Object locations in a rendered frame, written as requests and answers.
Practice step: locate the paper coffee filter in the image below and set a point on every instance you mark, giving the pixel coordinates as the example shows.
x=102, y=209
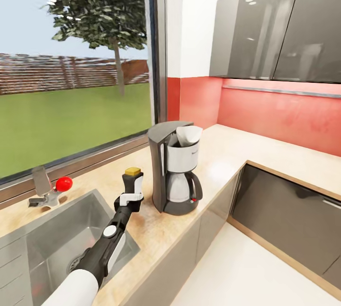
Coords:
x=188, y=135

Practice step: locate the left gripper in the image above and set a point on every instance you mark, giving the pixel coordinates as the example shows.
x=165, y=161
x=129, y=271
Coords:
x=132, y=206

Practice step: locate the bottle of coffee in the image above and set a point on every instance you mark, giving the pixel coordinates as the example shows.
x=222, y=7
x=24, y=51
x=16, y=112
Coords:
x=133, y=180

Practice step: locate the drop in sink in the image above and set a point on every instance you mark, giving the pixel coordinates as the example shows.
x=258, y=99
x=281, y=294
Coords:
x=36, y=258

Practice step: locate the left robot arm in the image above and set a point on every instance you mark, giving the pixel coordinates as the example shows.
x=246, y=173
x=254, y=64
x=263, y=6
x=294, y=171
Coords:
x=82, y=284

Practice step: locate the fixed window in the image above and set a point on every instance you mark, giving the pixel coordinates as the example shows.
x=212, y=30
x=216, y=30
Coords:
x=81, y=83

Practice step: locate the countertop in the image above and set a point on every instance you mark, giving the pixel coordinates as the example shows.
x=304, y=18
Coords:
x=156, y=233
x=310, y=168

